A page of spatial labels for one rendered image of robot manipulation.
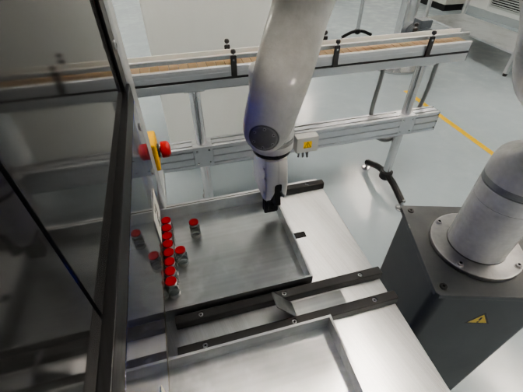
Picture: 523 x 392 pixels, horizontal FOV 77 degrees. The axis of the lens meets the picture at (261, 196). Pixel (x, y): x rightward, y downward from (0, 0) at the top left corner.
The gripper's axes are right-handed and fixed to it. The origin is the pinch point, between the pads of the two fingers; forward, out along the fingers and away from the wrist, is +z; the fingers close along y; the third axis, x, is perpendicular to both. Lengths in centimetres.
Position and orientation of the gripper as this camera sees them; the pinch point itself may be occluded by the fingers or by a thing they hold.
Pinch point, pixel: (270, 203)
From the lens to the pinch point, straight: 74.7
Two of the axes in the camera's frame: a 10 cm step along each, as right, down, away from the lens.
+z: 0.0, 7.4, 6.7
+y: 2.7, 6.5, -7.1
